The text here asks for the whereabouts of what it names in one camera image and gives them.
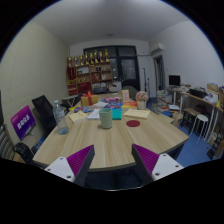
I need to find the wooden side desk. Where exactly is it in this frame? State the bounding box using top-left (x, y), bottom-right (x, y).
top-left (166, 84), bottom-right (224, 148)

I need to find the black office chair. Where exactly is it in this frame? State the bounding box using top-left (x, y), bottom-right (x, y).
top-left (31, 94), bottom-right (58, 136)

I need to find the grey office chair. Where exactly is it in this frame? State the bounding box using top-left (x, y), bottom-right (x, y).
top-left (129, 85), bottom-right (139, 101)

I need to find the clear plastic water bottle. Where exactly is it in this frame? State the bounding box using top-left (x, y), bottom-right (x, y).
top-left (52, 99), bottom-right (70, 136)

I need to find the white printed booklet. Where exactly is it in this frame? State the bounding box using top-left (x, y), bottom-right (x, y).
top-left (87, 108), bottom-right (102, 120)

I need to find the white round stool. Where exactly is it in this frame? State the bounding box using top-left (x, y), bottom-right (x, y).
top-left (189, 113), bottom-right (209, 144)

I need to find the wooden shelf unit with trophies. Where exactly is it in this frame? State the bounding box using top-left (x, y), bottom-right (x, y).
top-left (65, 48), bottom-right (114, 97)

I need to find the orange standing card box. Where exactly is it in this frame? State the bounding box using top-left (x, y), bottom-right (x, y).
top-left (120, 89), bottom-right (131, 104)

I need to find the purple sign board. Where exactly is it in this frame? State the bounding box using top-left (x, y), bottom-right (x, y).
top-left (9, 104), bottom-right (37, 141)

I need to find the beige paper envelope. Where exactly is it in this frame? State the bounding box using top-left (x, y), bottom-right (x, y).
top-left (122, 108), bottom-right (151, 121)

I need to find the brown wooden stool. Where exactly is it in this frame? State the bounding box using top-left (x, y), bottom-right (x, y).
top-left (181, 107), bottom-right (201, 129)

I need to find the teal notebook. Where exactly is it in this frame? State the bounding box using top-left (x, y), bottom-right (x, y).
top-left (111, 108), bottom-right (124, 121)

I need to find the white air conditioner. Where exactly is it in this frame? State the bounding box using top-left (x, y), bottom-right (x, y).
top-left (148, 42), bottom-right (165, 55)

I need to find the pink box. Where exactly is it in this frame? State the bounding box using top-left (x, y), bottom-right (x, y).
top-left (103, 96), bottom-right (122, 104)

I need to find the yellow gift box red ribbon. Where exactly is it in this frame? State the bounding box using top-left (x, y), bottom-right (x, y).
top-left (80, 91), bottom-right (100, 108)

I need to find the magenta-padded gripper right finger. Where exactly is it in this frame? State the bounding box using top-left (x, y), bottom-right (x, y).
top-left (131, 143), bottom-right (185, 186)

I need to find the striped fabric chair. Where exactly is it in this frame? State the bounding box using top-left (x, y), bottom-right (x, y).
top-left (0, 123), bottom-right (16, 161)

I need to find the pale green cup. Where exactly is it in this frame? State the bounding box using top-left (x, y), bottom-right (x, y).
top-left (98, 108), bottom-right (114, 130)

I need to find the black printer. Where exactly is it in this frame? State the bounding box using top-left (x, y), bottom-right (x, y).
top-left (188, 88), bottom-right (208, 99)

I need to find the computer monitor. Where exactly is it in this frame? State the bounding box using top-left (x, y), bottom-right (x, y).
top-left (168, 74), bottom-right (182, 88)

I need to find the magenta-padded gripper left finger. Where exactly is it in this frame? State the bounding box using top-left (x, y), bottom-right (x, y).
top-left (44, 144), bottom-right (96, 188)

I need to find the blue printed book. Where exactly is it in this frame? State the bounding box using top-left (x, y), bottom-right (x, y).
top-left (103, 102), bottom-right (124, 110)
top-left (73, 105), bottom-right (96, 114)

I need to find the flat round red coaster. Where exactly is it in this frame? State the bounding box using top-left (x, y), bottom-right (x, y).
top-left (125, 119), bottom-right (141, 128)

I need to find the stack of books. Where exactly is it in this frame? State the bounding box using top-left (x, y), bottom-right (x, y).
top-left (155, 89), bottom-right (174, 108)

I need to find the orange folder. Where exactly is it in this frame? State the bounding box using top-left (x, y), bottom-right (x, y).
top-left (120, 101), bottom-right (138, 109)

